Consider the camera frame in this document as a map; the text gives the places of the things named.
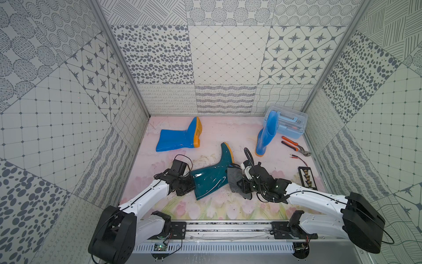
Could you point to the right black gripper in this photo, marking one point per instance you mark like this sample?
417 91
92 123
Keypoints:
244 184

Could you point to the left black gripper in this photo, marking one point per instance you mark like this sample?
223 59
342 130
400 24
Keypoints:
185 185

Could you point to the grey microfibre cloth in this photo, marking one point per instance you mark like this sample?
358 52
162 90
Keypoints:
234 175

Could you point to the green rubber boot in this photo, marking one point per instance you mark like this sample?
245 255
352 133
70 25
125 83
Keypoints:
209 179

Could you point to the blue rubber boot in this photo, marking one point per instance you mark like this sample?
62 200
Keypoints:
268 132
177 139

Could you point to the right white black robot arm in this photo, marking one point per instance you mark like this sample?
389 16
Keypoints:
351 217

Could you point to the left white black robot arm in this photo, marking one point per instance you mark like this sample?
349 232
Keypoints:
121 227

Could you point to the light blue plastic toolbox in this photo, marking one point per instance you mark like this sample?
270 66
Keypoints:
291 123

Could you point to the white ventilation grille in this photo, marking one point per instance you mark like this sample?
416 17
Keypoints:
214 247

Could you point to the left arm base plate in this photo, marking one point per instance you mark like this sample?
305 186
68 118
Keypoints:
171 230

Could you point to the aluminium mounting rail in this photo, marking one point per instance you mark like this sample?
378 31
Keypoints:
227 227

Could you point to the orange handled pliers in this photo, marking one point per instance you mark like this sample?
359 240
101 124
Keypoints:
295 146

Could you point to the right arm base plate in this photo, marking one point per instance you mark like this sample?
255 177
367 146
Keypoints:
282 230

